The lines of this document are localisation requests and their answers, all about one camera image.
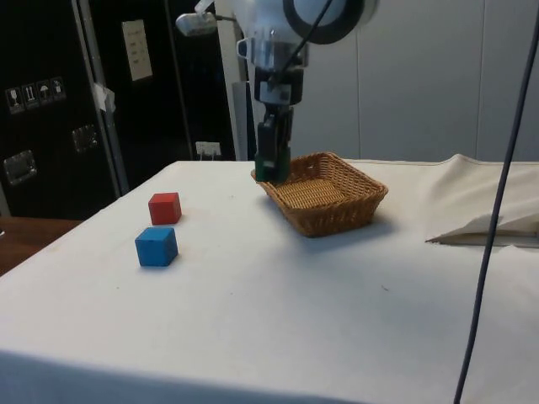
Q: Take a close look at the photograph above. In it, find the black cable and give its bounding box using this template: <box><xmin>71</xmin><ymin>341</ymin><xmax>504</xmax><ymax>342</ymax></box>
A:
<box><xmin>272</xmin><ymin>0</ymin><xmax>338</xmax><ymax>83</ymax></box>
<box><xmin>453</xmin><ymin>0</ymin><xmax>539</xmax><ymax>404</ymax></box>

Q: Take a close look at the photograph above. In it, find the black cabinet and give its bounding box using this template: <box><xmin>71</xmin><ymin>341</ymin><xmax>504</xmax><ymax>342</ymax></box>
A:
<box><xmin>0</xmin><ymin>0</ymin><xmax>237</xmax><ymax>221</ymax></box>

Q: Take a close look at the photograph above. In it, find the green block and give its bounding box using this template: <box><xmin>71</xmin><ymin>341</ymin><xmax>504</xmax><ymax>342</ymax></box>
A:
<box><xmin>253</xmin><ymin>147</ymin><xmax>291</xmax><ymax>183</ymax></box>

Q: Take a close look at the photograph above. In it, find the blue block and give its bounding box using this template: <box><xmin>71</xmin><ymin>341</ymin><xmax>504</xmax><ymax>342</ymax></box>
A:
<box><xmin>134</xmin><ymin>226</ymin><xmax>179</xmax><ymax>268</ymax></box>

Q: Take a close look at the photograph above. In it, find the wicker basket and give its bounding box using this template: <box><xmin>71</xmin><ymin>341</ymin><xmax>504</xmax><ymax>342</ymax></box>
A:
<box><xmin>251</xmin><ymin>151</ymin><xmax>390</xmax><ymax>238</ymax></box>

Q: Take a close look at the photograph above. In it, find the silver camera on mount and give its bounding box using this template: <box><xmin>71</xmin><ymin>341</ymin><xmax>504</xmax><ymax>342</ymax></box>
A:
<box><xmin>175</xmin><ymin>0</ymin><xmax>219</xmax><ymax>38</ymax></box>

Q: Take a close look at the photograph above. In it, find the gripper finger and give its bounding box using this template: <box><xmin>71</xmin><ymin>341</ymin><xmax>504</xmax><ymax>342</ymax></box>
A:
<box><xmin>257</xmin><ymin>104</ymin><xmax>279</xmax><ymax>170</ymax></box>
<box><xmin>277</xmin><ymin>105</ymin><xmax>295</xmax><ymax>153</ymax></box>

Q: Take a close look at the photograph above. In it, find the red block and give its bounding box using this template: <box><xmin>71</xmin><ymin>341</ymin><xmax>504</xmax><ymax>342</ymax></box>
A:
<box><xmin>147</xmin><ymin>192</ymin><xmax>183</xmax><ymax>226</ymax></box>

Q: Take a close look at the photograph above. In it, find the pale locker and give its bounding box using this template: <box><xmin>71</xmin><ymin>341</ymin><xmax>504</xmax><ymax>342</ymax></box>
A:
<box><xmin>220</xmin><ymin>0</ymin><xmax>360</xmax><ymax>163</ymax></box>

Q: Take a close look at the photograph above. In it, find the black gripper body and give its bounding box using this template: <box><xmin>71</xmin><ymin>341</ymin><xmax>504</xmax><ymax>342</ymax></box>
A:
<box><xmin>253</xmin><ymin>66</ymin><xmax>306</xmax><ymax>107</ymax></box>

